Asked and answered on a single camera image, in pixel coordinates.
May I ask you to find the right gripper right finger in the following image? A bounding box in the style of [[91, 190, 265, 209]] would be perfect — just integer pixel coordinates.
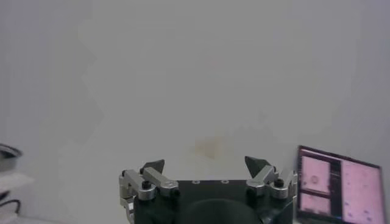
[[244, 155, 299, 201]]

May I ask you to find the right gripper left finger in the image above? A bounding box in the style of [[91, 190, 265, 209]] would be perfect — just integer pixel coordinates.
[[118, 158, 180, 224]]

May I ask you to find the perforated steel steamer basket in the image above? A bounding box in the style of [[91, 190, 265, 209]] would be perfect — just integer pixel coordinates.
[[0, 142, 24, 173]]

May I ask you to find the grey laptop with pink screen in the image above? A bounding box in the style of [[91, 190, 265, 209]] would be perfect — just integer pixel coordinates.
[[296, 145, 390, 224]]

